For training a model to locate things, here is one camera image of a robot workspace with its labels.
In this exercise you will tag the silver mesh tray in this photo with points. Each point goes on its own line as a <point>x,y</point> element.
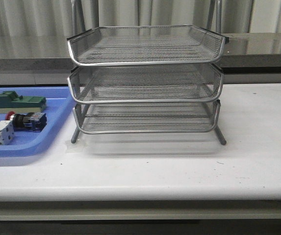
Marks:
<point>141,45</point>
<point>144,83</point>
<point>147,117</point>

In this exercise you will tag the red emergency push button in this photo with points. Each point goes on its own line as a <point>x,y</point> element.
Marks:
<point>30,121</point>

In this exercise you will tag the blue plastic tray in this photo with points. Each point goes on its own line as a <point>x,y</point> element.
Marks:
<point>59,106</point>

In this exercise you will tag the grey stone counter ledge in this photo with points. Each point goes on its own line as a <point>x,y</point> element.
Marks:
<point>245,53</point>

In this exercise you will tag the green and beige terminal block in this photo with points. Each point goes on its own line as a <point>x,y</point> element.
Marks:
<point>11,101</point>

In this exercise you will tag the silver metal rack frame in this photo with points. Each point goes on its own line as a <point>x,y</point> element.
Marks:
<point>77,14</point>

